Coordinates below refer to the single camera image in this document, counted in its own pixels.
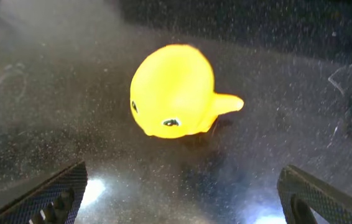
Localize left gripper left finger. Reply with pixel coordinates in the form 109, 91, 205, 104
0, 160, 88, 224

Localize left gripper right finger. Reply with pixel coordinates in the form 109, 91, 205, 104
277, 164, 352, 224

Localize yellow rubber duck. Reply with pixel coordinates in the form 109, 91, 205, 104
129, 43, 245, 139

